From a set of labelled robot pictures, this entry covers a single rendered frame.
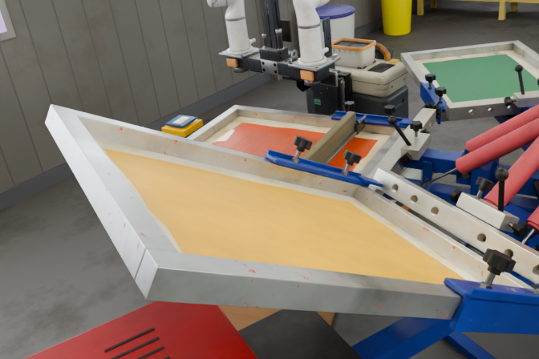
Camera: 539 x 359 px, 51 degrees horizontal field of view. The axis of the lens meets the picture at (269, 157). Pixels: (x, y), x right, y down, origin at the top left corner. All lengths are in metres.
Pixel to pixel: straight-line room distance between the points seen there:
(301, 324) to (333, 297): 0.65
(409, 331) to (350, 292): 0.66
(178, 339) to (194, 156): 0.36
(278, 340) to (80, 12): 3.45
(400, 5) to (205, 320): 5.92
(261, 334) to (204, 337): 0.24
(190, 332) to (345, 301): 0.50
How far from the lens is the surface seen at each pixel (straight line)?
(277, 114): 2.33
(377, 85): 2.92
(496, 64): 2.88
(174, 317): 1.20
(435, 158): 1.80
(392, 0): 6.80
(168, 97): 4.93
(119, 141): 1.09
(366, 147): 2.07
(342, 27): 5.64
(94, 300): 3.17
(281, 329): 1.34
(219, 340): 1.12
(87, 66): 4.46
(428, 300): 0.83
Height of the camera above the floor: 1.88
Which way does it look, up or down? 27 degrees down
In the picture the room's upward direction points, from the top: 8 degrees counter-clockwise
